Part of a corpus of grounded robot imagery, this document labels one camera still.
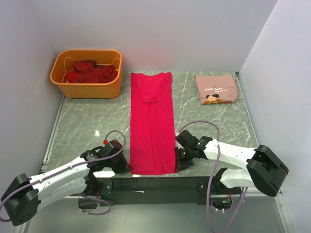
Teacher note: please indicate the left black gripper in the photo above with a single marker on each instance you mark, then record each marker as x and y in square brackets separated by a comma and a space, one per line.
[124, 166]

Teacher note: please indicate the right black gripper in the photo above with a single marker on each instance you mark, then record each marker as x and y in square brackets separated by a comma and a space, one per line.
[180, 164]

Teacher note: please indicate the bright pink t-shirt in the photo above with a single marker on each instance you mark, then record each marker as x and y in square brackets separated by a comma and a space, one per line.
[152, 134]

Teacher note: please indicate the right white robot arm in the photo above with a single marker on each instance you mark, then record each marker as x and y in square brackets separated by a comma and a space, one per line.
[258, 168]

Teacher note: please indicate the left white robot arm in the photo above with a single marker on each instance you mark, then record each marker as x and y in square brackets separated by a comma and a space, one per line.
[25, 196]

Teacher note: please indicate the folded pink printed t-shirt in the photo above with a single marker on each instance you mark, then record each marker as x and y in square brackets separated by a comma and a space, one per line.
[217, 89]

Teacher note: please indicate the orange plastic basket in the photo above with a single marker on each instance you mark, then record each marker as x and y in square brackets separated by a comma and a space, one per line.
[64, 64]

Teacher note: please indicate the dark red t-shirt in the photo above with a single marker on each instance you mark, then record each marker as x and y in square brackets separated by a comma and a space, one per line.
[87, 71]

